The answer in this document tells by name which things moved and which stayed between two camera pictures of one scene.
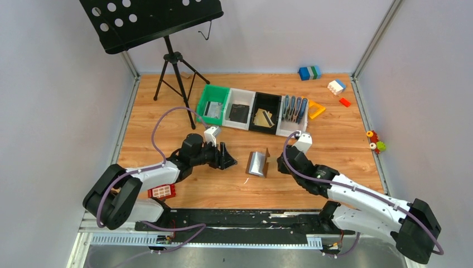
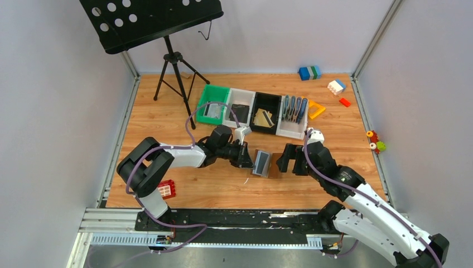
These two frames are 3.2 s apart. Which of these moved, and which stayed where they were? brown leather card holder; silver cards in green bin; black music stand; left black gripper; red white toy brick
Moved: left black gripper; brown leather card holder
Stayed: black music stand; red white toy brick; silver cards in green bin
